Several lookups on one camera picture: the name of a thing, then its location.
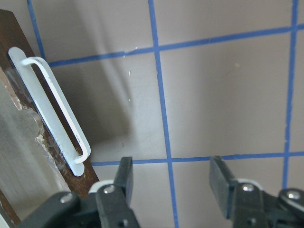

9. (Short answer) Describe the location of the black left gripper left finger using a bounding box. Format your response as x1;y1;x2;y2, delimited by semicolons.
20;157;139;228

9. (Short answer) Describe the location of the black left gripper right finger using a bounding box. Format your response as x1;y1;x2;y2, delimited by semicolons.
209;156;304;228

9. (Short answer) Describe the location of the white drawer handle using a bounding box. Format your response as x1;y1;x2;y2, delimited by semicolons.
8;47;91;177

